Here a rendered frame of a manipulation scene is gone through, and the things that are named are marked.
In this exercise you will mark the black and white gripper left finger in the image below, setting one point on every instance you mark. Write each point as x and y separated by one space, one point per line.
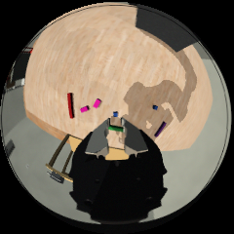
93 145

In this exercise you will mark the green rod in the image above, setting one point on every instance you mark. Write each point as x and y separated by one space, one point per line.
115 128

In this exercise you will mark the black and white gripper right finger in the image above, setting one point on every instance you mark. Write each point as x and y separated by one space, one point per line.
139 143

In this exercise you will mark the purple rod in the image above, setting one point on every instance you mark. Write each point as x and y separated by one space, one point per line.
161 128

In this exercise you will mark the small magenta block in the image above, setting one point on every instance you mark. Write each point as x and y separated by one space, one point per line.
83 109
97 103

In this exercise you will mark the dark red rod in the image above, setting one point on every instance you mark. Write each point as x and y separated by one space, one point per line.
70 105

